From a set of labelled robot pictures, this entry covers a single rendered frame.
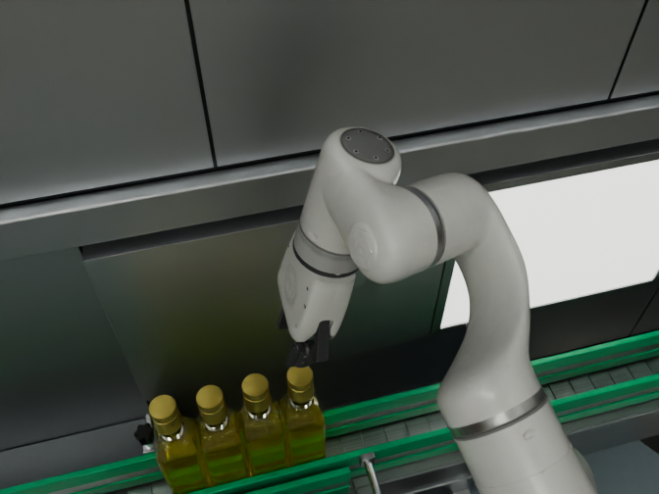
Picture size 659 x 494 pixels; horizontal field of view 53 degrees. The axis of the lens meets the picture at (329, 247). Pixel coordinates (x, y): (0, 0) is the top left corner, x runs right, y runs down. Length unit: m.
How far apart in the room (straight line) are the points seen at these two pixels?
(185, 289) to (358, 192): 0.38
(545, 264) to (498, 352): 0.54
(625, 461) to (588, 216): 0.52
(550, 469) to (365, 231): 0.23
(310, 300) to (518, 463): 0.25
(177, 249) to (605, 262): 0.69
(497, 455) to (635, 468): 0.83
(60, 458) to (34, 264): 0.43
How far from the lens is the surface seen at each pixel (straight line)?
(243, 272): 0.86
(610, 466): 1.35
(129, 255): 0.81
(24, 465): 1.22
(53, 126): 0.72
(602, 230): 1.09
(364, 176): 0.56
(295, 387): 0.86
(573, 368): 1.23
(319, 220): 0.61
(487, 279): 0.61
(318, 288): 0.65
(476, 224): 0.58
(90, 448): 1.19
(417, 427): 1.15
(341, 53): 0.71
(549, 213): 0.99
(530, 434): 0.55
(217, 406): 0.85
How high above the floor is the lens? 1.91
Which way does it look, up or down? 49 degrees down
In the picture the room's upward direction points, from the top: straight up
